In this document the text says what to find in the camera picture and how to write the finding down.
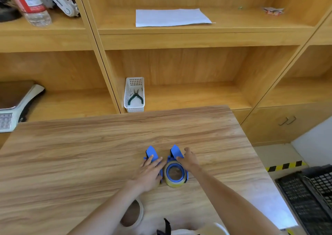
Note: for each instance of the person's right hand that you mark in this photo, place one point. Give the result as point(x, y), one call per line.
point(190, 162)

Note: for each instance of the person's left hand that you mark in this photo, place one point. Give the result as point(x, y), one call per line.
point(146, 176)

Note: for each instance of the blue tape dispenser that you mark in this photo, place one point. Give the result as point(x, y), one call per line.
point(176, 150)
point(150, 151)

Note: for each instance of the yellow tape roll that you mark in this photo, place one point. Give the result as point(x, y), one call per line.
point(175, 185)

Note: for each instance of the clear tape roll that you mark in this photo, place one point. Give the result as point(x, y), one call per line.
point(141, 211)

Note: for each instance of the person's right forearm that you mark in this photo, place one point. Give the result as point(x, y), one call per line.
point(233, 209)

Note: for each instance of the person's left forearm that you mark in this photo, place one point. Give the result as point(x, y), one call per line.
point(103, 214)

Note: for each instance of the white device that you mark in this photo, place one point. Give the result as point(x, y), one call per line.
point(61, 0)

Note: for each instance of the white plastic basket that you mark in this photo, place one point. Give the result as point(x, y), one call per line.
point(134, 109)

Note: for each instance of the white shirt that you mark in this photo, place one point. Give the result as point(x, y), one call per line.
point(207, 229)

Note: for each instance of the wooden shelf cabinet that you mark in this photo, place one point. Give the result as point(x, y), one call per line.
point(181, 63)

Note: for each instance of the black plastic crate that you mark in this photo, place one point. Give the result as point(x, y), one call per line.
point(298, 206)
point(324, 185)

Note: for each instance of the white paper sheet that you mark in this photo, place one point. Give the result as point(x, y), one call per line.
point(173, 17)

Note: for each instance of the white electronic scale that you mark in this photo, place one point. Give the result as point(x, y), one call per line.
point(23, 97)

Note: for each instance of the crumpled snack wrapper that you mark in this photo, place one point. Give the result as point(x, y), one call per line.
point(273, 11)

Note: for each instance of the clear plastic water bottle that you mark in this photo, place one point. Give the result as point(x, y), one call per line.
point(31, 4)

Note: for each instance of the black round object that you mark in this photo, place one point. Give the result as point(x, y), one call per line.
point(7, 15)

